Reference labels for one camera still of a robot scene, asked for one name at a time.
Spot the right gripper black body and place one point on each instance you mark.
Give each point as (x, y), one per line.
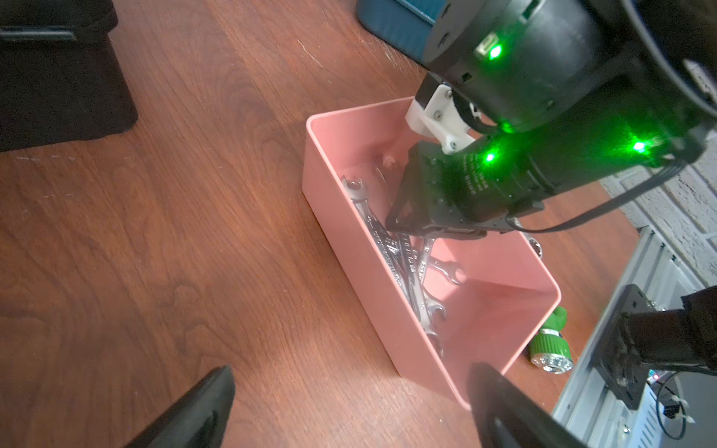
(503, 177)

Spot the teal plastic storage box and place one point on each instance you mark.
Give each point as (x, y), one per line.
(404, 25)

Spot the black plastic toolbox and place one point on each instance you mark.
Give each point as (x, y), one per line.
(61, 80)

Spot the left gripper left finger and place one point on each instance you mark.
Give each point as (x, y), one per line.
(198, 419)

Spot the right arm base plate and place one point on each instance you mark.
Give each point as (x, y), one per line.
(614, 359)

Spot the green toy drill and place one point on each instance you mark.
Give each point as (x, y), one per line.
(548, 349)

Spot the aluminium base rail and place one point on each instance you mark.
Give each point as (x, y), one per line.
(658, 323)

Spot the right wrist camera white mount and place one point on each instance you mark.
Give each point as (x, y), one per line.
(433, 114)

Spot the steel wrench in pink box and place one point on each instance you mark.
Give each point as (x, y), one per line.
(403, 263)

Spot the pink plastic storage box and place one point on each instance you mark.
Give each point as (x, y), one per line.
(506, 295)

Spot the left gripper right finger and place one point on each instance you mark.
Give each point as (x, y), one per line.
(505, 417)

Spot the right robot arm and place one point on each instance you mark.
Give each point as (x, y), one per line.
(525, 100)

